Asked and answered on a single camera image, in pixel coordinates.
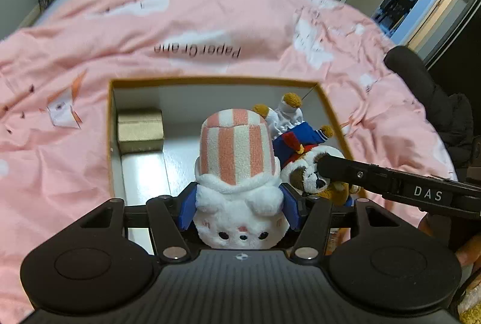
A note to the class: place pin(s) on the orange cardboard box white inside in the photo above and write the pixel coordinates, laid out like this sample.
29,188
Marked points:
180,98

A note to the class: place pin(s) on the small gold box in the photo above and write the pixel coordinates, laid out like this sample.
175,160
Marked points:
139,130

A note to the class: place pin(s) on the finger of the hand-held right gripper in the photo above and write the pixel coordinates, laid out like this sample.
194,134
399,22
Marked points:
353,173

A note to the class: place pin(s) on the long white box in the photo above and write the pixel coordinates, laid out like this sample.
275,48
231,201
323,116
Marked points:
144,175

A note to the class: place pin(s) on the white plush pink striped hat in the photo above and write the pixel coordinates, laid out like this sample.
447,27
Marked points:
233,143

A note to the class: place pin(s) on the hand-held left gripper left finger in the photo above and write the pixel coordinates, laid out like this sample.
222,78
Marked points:
188,209

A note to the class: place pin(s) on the black jacket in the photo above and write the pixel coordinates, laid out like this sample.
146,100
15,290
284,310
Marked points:
432,102

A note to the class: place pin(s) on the brown bear plush sailor outfit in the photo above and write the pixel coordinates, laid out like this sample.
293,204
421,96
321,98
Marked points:
300,138

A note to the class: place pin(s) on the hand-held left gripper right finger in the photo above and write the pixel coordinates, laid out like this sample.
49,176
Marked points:
295,208

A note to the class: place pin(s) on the pink printed blanket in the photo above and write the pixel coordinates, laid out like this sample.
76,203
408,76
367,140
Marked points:
188,8

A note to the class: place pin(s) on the person's leg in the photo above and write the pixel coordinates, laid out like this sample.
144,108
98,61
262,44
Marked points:
468,254

